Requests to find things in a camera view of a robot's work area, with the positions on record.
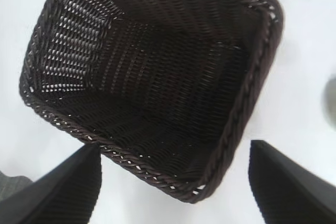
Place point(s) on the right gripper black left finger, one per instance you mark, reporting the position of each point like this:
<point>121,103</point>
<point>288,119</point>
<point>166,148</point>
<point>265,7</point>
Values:
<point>57,197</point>

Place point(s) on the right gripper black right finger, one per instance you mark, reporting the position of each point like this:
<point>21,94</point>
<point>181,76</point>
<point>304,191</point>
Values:
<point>288,195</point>

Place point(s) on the dark brown wicker basket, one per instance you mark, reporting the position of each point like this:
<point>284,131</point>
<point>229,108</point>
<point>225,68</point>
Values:
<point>162,90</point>

